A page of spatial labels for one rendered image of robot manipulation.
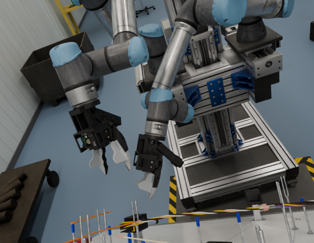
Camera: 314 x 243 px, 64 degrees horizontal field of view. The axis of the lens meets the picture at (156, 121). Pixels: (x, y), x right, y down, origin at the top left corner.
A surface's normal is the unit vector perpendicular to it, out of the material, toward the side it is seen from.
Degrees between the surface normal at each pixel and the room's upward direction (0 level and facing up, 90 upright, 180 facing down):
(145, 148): 61
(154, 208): 0
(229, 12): 88
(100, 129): 80
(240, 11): 87
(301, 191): 0
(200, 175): 0
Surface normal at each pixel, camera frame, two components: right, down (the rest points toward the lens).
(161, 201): -0.30, -0.74
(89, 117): 0.86, -0.22
